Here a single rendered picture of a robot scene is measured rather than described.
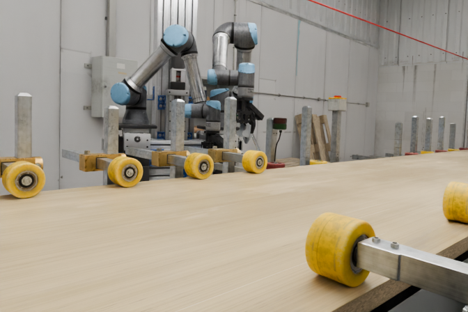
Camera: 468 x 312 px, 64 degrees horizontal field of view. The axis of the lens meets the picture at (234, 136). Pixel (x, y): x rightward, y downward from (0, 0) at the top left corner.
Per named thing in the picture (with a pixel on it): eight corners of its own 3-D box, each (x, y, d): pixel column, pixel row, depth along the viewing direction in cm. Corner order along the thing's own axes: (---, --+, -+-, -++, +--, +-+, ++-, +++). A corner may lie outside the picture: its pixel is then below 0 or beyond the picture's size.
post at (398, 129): (391, 192, 255) (395, 122, 253) (393, 192, 257) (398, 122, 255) (396, 193, 252) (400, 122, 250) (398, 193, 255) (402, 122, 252)
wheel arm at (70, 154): (60, 157, 139) (60, 147, 139) (70, 157, 142) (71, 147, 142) (120, 176, 102) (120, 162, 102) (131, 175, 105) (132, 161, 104)
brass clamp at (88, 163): (78, 169, 117) (78, 153, 117) (119, 166, 126) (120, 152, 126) (86, 172, 112) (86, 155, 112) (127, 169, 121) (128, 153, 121)
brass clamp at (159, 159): (150, 164, 134) (150, 150, 133) (182, 162, 142) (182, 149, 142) (159, 166, 129) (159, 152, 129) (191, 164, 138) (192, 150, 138)
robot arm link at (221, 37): (212, 17, 208) (206, 72, 175) (231, 17, 208) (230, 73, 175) (212, 35, 216) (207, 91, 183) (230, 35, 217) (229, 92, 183)
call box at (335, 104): (327, 111, 203) (328, 97, 203) (335, 112, 208) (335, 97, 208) (338, 111, 198) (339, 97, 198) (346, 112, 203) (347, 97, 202)
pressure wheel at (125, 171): (116, 150, 105) (138, 164, 109) (102, 176, 102) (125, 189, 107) (126, 152, 100) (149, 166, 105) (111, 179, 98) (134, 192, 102)
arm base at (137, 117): (122, 123, 223) (122, 106, 223) (147, 124, 228) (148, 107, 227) (122, 124, 209) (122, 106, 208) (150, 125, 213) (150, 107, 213)
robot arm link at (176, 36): (131, 110, 212) (198, 40, 202) (117, 109, 197) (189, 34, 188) (117, 95, 213) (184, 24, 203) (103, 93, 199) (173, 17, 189)
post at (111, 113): (101, 253, 122) (104, 105, 120) (111, 251, 125) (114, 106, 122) (106, 257, 120) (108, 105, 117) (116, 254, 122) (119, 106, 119)
